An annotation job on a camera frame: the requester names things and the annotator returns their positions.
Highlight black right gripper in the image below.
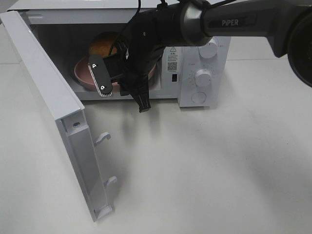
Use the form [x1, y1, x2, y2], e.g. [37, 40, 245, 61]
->
[89, 41, 165, 113]

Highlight round door release button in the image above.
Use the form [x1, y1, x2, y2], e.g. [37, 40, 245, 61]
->
[192, 92, 207, 104]

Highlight pink round plate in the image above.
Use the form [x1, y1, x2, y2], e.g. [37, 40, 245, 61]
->
[74, 56, 157, 92]

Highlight white microwave knob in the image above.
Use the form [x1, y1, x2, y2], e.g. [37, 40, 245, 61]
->
[198, 38, 219, 59]
[195, 69, 212, 87]

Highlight burger with bun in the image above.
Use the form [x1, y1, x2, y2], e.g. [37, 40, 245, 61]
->
[88, 32, 117, 57]

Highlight white microwave door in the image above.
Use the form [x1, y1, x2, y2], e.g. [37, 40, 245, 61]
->
[0, 11, 117, 222]

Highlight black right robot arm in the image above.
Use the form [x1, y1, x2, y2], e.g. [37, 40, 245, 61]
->
[88, 0, 312, 112]

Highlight white microwave oven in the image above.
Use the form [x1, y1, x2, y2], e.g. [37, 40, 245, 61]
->
[0, 0, 231, 108]

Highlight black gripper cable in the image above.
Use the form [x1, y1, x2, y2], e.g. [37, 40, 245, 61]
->
[108, 0, 239, 59]

